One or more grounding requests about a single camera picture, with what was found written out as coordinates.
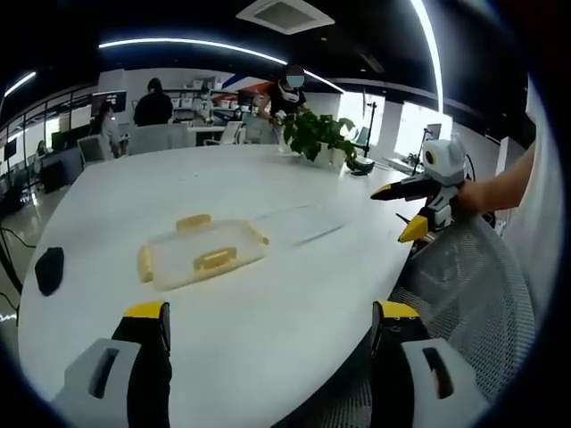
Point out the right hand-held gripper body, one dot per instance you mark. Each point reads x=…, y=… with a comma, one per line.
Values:
x=444, y=162

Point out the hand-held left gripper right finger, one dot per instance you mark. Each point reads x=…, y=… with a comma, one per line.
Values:
x=401, y=379

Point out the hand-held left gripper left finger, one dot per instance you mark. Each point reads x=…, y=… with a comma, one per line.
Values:
x=105, y=379

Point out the clear container lid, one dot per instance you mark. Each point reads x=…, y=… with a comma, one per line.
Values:
x=205, y=254

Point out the person's right hand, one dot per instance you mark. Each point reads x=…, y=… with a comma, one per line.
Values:
x=475, y=197

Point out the black headset device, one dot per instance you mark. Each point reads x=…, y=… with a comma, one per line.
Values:
x=360, y=166

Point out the black tripod stand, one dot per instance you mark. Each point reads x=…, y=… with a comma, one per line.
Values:
x=369, y=129

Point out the grey mesh office chair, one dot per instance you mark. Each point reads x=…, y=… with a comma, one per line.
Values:
x=473, y=290

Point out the green potted plant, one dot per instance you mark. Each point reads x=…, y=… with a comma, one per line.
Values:
x=319, y=131

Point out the ceiling light strip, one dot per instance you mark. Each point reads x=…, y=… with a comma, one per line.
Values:
x=432, y=53
x=201, y=43

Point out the person's white shirt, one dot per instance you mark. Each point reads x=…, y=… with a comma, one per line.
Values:
x=542, y=232

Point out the black cloth pouch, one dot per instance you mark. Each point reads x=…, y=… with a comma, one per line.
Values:
x=49, y=271

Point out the ceiling air vent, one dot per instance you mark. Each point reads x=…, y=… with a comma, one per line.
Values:
x=285, y=14

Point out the shelf with white boxes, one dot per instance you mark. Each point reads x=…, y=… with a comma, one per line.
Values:
x=196, y=96

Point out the dark wall screen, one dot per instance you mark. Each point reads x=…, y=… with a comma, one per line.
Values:
x=109, y=101

